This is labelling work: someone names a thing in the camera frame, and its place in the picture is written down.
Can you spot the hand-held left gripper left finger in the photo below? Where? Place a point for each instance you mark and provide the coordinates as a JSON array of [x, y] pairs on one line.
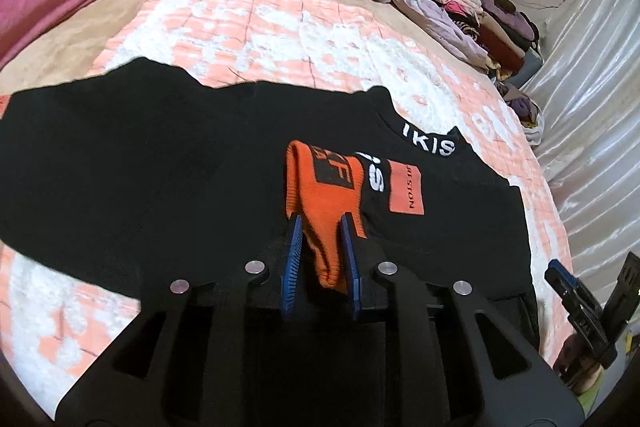
[[292, 267]]

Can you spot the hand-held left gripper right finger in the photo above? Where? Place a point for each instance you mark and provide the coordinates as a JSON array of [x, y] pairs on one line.
[[352, 267]]

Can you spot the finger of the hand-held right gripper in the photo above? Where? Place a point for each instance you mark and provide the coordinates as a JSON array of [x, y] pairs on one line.
[[562, 277], [625, 292]]

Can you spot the black sweater with orange cuffs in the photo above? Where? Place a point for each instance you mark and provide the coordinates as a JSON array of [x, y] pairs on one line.
[[150, 157]]

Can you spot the pile of folded clothes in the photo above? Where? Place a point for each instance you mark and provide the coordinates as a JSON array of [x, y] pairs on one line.
[[500, 32]]

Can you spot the white satin curtain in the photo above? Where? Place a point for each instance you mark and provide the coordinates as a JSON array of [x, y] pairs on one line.
[[590, 107]]

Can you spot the pink white checked blanket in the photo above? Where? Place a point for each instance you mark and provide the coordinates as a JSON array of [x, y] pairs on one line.
[[300, 37]]

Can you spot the lilac garment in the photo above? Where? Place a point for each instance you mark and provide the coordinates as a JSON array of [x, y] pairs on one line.
[[430, 7]]

